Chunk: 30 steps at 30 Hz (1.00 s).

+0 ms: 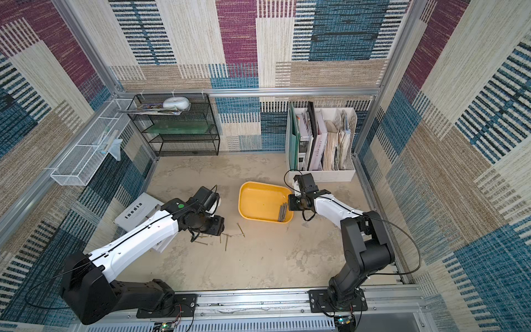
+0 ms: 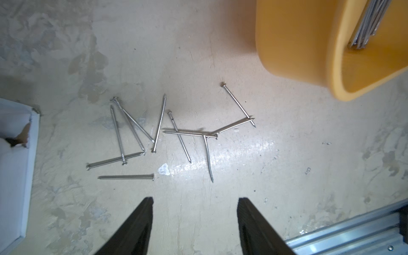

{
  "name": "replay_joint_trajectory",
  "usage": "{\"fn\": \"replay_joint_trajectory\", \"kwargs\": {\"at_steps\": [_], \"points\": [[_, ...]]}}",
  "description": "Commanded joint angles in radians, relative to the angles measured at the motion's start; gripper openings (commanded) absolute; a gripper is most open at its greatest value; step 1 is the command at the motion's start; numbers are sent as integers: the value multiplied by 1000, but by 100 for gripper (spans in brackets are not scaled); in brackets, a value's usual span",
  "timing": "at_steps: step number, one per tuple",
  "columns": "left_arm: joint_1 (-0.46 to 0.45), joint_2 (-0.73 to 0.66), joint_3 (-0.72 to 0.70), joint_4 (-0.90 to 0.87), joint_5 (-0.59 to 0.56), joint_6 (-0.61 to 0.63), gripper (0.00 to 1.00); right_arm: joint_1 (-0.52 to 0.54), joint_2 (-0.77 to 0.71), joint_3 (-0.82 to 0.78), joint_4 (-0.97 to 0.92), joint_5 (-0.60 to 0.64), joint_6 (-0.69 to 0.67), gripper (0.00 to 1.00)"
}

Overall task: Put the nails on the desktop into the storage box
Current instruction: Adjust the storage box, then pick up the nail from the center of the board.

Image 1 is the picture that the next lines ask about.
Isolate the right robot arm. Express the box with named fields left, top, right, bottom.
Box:
left=288, top=174, right=395, bottom=309

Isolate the green folder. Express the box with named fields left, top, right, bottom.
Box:
left=288, top=103, right=300, bottom=171

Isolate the yellow plastic storage box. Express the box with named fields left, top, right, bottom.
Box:
left=238, top=181, right=294, bottom=224

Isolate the black wire mesh shelf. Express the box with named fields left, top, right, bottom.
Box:
left=127, top=93, right=221, bottom=157

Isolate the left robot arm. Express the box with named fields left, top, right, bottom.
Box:
left=59, top=186, right=225, bottom=325

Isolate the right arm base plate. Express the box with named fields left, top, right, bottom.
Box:
left=307, top=289, right=368, bottom=314

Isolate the white wire wall basket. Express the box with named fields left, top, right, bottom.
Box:
left=51, top=98, right=131, bottom=186

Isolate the white file organizer box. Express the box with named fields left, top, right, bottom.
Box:
left=285, top=102, right=358, bottom=183

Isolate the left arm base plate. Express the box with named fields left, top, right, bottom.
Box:
left=136, top=293, right=198, bottom=319

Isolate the white round object on shelf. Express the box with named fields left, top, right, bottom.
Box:
left=163, top=97, right=191, bottom=111

